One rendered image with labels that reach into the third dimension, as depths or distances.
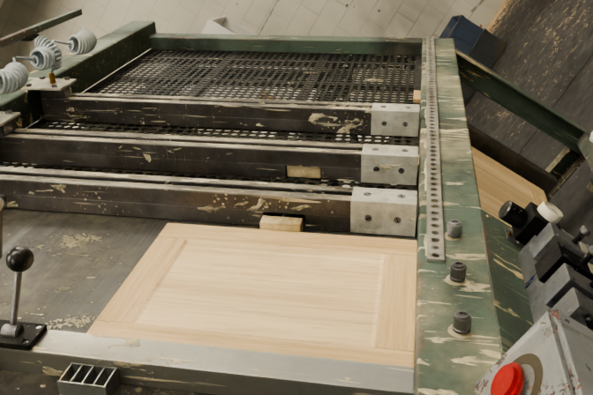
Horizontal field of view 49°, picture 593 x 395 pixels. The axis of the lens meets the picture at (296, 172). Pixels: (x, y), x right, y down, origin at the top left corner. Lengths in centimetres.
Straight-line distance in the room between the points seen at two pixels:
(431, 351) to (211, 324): 33
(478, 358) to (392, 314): 17
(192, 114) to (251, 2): 457
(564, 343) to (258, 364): 45
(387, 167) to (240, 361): 69
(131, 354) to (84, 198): 54
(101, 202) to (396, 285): 64
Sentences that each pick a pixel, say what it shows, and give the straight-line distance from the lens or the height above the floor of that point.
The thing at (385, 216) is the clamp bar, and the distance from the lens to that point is 126.
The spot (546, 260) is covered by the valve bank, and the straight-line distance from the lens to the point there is 108.
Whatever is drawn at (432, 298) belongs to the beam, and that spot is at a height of 88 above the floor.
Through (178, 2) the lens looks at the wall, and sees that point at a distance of 653.
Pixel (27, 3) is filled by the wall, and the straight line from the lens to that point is 707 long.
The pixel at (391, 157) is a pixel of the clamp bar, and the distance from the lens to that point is 146.
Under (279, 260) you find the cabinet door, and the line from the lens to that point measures 117.
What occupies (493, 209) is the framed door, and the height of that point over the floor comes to 52.
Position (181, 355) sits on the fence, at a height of 117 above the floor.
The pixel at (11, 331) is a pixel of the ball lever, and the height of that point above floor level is 139.
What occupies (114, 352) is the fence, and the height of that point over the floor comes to 125.
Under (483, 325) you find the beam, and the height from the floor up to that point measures 83.
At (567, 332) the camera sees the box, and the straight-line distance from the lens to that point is 62.
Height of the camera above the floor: 122
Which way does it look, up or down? 4 degrees down
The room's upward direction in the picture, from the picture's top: 59 degrees counter-clockwise
